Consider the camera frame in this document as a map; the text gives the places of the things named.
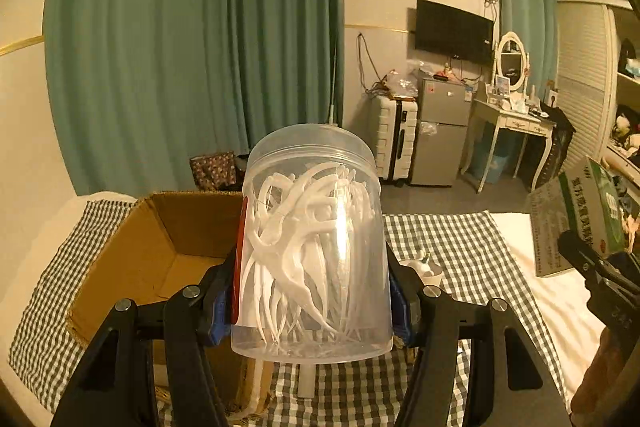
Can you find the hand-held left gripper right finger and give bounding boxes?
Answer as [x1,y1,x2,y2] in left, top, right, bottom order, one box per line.
[385,244,573,427]

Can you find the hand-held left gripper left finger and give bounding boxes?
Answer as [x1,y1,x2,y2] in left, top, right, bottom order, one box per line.
[50,252,241,427]

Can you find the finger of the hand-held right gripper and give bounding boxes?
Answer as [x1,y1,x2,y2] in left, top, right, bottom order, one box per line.
[556,229,613,295]

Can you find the green white medicine box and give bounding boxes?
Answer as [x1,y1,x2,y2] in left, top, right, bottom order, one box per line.
[526,156,632,279]

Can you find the cardboard box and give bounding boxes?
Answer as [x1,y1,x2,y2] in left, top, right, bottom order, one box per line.
[66,191,276,418]

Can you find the clear floss pick jar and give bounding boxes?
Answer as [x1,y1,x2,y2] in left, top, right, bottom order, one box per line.
[230,123,393,364]

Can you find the person's right forearm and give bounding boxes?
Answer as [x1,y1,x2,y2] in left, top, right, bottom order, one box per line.
[572,332,621,415]

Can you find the white plastic object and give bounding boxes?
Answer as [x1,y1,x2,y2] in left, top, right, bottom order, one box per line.
[400,252,443,288]

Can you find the green checked cloth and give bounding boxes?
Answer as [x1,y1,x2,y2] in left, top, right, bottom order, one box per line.
[9,199,568,427]

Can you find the blue waste bin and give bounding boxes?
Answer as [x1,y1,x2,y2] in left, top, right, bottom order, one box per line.
[472,142,511,185]

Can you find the floral patterned bag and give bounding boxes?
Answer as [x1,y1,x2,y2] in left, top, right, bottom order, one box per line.
[190,151,237,192]

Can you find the white dressing table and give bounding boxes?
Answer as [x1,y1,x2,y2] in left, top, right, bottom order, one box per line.
[460,98,557,194]

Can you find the silver two-door fridge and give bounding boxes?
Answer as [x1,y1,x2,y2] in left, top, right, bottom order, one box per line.
[410,77,473,188]

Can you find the white hard suitcase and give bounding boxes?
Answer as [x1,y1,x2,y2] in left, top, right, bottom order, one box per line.
[372,94,418,182]

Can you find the white louvred wardrobe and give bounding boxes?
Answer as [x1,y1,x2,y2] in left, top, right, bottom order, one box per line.
[556,0,640,188]

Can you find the white oval vanity mirror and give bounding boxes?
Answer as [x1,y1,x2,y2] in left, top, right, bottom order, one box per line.
[492,32,531,92]

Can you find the white curtain wand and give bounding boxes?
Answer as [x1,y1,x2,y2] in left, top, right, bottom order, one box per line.
[326,0,338,128]

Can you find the clear plastic bags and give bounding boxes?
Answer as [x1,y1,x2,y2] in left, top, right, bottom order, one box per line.
[382,69,421,100]

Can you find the teal curtain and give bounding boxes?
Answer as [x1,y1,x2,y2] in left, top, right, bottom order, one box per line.
[44,0,347,198]
[492,0,560,100]

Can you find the wall cables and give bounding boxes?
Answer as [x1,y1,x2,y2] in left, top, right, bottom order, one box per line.
[356,32,387,98]

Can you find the black wall television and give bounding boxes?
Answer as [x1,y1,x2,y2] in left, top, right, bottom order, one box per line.
[414,0,496,68]

